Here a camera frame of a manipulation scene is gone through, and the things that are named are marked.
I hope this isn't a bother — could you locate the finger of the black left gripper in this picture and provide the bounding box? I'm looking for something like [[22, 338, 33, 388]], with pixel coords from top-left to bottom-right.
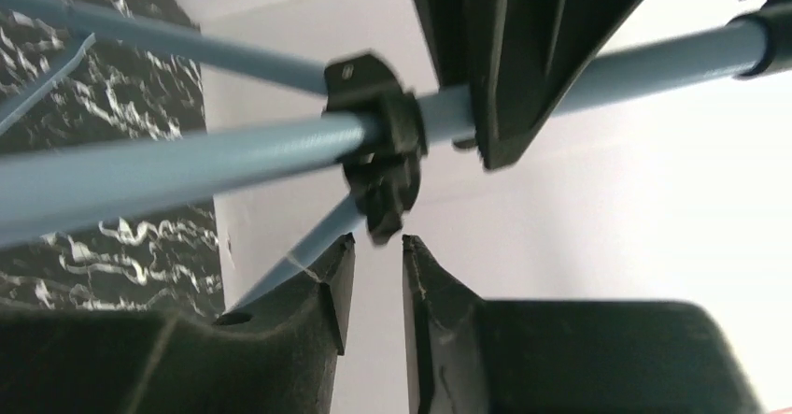
[[413, 0, 643, 171]]

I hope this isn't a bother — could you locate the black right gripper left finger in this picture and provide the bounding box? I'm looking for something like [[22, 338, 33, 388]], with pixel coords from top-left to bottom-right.
[[1, 234, 355, 413]]

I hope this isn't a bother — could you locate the light blue music stand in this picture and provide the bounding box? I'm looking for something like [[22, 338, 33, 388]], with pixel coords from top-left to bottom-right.
[[0, 0, 792, 313]]

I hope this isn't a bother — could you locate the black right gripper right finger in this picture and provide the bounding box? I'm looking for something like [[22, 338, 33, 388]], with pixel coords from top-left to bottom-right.
[[403, 236, 763, 413]]

